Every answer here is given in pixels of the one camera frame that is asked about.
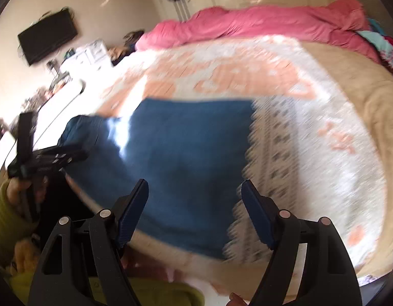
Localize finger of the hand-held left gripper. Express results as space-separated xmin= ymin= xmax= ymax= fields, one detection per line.
xmin=34 ymin=143 xmax=93 ymax=159
xmin=40 ymin=154 xmax=90 ymax=171

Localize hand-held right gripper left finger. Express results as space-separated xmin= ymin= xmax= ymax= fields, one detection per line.
xmin=28 ymin=178 xmax=150 ymax=306

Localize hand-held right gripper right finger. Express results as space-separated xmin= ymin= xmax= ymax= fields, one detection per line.
xmin=241 ymin=179 xmax=363 ymax=306

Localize blue denim pants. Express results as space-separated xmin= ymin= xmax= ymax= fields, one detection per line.
xmin=58 ymin=98 xmax=256 ymax=260

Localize person's left hand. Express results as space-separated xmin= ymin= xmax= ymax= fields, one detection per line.
xmin=5 ymin=177 xmax=50 ymax=206

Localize person's right hand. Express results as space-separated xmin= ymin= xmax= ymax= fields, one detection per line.
xmin=227 ymin=292 xmax=248 ymax=306

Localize white low cabinet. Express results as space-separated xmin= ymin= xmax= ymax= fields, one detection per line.
xmin=0 ymin=80 xmax=86 ymax=179

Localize white orange patterned blanket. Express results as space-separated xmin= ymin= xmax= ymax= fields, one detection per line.
xmin=34 ymin=35 xmax=388 ymax=283

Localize white drawer dresser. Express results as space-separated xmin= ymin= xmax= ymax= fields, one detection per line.
xmin=61 ymin=40 xmax=113 ymax=71

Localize beige cloth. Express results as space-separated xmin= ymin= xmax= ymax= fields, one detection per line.
xmin=109 ymin=46 xmax=127 ymax=62

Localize pile of dark clothes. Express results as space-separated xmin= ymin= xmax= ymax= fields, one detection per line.
xmin=123 ymin=30 xmax=145 ymax=52

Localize beige bed sheet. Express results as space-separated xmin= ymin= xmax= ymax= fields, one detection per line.
xmin=303 ymin=41 xmax=393 ymax=279

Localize pink duvet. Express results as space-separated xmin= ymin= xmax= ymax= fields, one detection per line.
xmin=136 ymin=0 xmax=383 ymax=65

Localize purple floral cloth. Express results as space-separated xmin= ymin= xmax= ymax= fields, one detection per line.
xmin=379 ymin=35 xmax=393 ymax=83

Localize light blue patterned cloth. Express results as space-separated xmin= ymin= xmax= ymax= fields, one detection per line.
xmin=357 ymin=19 xmax=392 ymax=62

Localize grey headboard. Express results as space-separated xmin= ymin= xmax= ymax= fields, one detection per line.
xmin=338 ymin=0 xmax=380 ymax=20

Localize black wall television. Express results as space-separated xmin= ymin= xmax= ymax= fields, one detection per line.
xmin=17 ymin=8 xmax=78 ymax=67

